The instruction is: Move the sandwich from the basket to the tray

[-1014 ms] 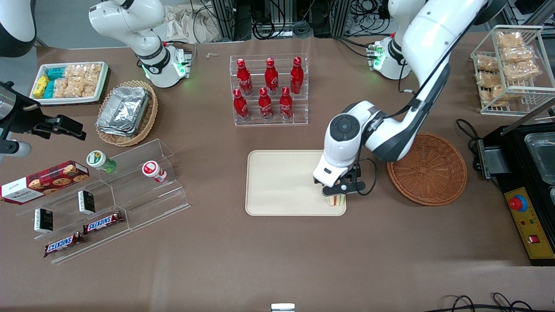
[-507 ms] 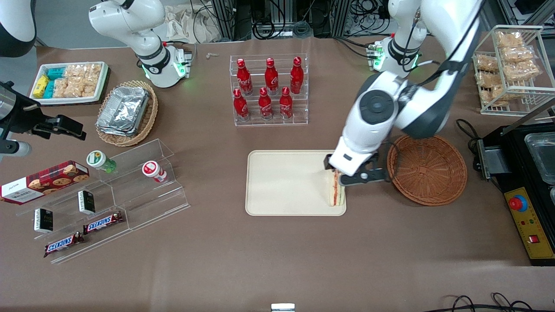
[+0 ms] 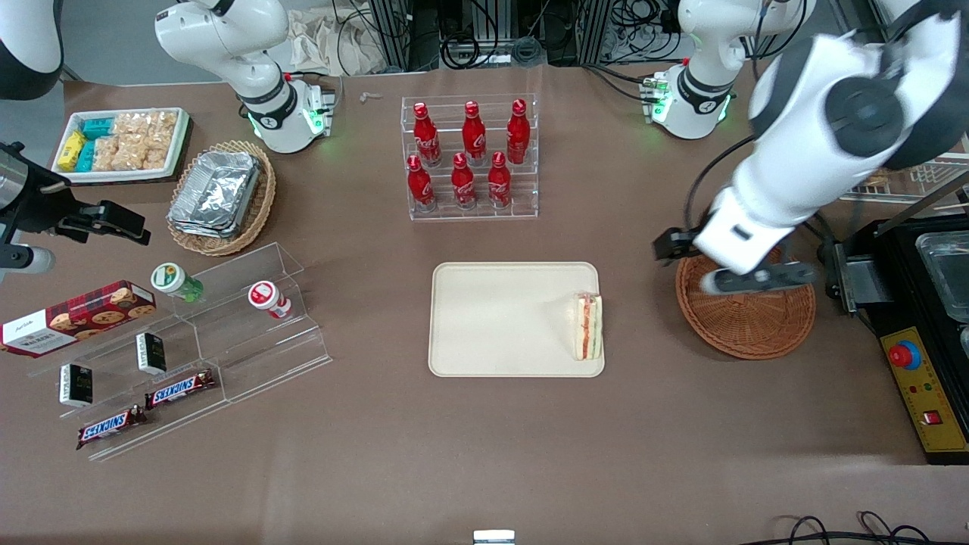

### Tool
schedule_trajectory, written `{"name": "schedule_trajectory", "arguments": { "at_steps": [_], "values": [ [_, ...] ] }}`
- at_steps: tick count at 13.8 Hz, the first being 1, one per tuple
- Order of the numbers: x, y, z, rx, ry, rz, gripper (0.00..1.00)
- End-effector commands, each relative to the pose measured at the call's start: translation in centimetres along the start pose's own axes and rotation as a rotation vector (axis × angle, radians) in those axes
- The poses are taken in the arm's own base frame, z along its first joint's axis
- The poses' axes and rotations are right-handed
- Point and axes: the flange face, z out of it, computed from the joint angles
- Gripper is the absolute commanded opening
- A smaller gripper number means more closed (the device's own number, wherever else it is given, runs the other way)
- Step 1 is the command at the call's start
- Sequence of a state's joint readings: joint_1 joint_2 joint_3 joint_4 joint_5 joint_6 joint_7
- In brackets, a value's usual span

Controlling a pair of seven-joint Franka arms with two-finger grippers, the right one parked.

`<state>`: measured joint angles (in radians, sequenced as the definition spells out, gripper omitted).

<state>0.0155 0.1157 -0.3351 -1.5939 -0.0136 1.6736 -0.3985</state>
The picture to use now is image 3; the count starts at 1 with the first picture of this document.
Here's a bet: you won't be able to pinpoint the yellow snack packet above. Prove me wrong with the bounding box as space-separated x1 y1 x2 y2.
58 132 86 172

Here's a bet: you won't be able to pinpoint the red capped small bottle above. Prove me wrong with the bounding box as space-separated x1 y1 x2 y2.
248 280 293 321

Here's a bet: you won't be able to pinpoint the clear acrylic bottle rack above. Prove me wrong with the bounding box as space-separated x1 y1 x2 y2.
400 93 540 222

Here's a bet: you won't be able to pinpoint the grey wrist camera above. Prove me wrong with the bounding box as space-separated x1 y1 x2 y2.
699 261 818 296
0 244 55 282

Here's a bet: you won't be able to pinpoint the stacked foil trays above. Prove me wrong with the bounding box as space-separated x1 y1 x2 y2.
168 150 262 239

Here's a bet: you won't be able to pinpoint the small black box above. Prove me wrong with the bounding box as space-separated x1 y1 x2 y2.
59 363 94 409
136 332 167 376

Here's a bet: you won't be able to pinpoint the snickers chocolate bar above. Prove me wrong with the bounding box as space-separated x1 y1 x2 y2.
144 369 218 410
76 405 149 451

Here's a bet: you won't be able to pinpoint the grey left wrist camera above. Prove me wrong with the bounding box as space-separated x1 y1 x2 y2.
699 261 818 296

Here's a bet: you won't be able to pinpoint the green capped small bottle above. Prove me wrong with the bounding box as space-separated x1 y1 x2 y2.
151 262 204 304

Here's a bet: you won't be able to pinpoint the crumpled beige paper bag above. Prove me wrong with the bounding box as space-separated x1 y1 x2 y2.
286 6 385 76

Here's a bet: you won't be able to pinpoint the coiled black cable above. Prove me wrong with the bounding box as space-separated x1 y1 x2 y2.
441 30 500 70

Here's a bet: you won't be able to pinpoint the aluminium frame post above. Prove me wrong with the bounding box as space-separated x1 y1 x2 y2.
575 0 615 65
369 0 441 73

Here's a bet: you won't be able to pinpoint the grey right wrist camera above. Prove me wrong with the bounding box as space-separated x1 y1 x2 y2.
0 244 55 282

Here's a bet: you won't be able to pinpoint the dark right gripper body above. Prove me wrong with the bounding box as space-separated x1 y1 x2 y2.
0 144 80 237

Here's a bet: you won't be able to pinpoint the light wicker basket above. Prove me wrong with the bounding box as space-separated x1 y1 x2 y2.
167 140 277 257

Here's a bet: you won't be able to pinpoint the grey metal bracket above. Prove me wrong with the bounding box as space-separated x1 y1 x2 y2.
833 242 894 315

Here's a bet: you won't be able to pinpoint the clear acrylic stepped shelf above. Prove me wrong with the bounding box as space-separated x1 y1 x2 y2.
29 242 334 462

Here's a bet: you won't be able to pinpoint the steel pan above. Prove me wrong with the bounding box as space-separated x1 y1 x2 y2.
914 231 969 325

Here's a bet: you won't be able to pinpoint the yellow control panel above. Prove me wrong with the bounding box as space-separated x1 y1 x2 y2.
880 327 969 453

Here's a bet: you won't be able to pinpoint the red tartan cookie box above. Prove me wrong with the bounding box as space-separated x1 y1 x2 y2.
0 280 157 358

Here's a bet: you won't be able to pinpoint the triangular sandwich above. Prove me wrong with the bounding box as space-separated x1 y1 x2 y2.
572 293 603 362

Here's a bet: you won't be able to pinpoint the brown wicker basket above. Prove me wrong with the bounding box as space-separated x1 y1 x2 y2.
675 244 817 360

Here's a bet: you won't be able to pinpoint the black floor cable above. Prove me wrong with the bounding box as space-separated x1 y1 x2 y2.
757 511 969 545

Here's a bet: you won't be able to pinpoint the white snack tray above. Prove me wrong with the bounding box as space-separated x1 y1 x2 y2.
51 107 190 184

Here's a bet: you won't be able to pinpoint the red cola bottle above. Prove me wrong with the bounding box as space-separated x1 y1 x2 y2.
488 151 513 209
462 100 488 166
451 152 478 210
407 154 438 213
506 98 531 166
413 102 442 167

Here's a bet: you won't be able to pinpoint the white wire rack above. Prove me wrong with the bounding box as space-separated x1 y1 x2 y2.
840 132 969 205

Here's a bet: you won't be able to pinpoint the black machine housing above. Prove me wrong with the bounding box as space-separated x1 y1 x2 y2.
821 216 969 465

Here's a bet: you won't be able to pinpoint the cream plastic tray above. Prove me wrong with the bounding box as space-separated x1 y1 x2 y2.
428 262 606 378

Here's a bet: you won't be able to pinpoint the black base cable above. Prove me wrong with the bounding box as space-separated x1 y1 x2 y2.
581 64 653 104

